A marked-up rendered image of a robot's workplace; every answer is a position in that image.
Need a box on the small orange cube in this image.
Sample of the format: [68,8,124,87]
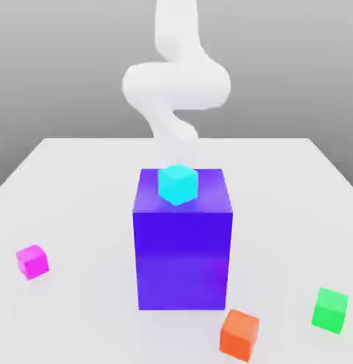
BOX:
[218,309,260,363]

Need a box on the small magenta cube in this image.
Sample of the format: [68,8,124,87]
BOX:
[15,244,50,281]

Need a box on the small green cube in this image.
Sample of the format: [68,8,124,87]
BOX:
[310,287,349,335]

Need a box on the small cyan cube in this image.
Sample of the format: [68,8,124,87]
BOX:
[157,164,199,207]

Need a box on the large purple box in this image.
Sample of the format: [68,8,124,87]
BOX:
[132,168,233,311]

